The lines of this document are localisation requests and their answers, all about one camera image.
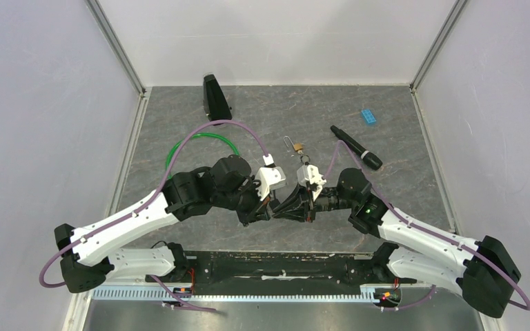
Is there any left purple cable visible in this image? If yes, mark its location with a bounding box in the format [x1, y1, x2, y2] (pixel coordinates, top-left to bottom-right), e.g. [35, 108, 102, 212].
[39, 119, 271, 314]

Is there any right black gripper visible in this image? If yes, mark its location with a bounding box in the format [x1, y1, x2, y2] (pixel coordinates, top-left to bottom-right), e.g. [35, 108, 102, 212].
[273, 182, 356, 223]

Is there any black microphone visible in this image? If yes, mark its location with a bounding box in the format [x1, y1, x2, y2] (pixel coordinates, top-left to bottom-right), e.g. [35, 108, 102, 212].
[330, 125, 383, 170]

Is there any brass padlock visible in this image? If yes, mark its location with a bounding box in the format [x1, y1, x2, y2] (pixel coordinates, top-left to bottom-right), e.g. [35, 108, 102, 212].
[283, 136, 304, 154]

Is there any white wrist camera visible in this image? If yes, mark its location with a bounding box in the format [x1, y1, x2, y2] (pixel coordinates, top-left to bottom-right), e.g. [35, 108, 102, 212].
[296, 164, 326, 193]
[255, 154, 286, 201]

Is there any purple cable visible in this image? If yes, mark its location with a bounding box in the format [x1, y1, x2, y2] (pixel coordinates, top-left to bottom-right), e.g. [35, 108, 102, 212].
[39, 119, 271, 314]
[323, 139, 530, 312]

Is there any blue toy brick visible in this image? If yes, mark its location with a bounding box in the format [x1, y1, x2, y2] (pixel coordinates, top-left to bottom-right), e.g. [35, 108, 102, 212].
[361, 109, 377, 126]

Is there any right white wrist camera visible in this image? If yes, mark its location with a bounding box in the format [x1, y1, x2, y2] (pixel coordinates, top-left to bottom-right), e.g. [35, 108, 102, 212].
[296, 164, 326, 193]

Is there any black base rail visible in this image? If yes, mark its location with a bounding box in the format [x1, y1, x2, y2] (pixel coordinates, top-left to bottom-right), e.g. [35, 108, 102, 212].
[160, 251, 397, 296]

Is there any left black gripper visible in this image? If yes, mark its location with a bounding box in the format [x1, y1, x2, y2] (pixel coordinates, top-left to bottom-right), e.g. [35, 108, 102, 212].
[214, 175, 273, 227]

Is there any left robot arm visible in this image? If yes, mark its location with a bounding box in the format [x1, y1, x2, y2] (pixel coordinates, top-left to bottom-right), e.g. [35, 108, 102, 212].
[55, 154, 286, 293]

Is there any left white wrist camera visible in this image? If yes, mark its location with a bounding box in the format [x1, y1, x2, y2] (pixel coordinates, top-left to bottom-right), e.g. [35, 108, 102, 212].
[255, 154, 286, 201]

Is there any white cable duct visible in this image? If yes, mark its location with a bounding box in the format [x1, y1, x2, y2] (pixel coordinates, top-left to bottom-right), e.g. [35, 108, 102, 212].
[92, 285, 380, 303]

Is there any panda keychain with key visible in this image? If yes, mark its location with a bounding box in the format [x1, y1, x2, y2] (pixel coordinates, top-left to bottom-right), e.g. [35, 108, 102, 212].
[300, 153, 311, 166]

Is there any green cable lock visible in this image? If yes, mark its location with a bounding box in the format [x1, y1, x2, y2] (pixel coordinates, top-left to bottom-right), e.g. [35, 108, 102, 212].
[165, 132, 240, 170]

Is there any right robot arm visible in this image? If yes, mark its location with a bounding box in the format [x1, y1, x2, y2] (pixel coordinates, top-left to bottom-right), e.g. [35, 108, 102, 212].
[271, 168, 521, 318]

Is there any black metronome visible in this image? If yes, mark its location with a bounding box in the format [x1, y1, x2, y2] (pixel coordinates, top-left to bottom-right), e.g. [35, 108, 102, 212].
[203, 74, 233, 121]

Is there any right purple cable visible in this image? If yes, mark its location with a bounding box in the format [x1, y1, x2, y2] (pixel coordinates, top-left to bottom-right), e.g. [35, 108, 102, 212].
[323, 139, 530, 312]

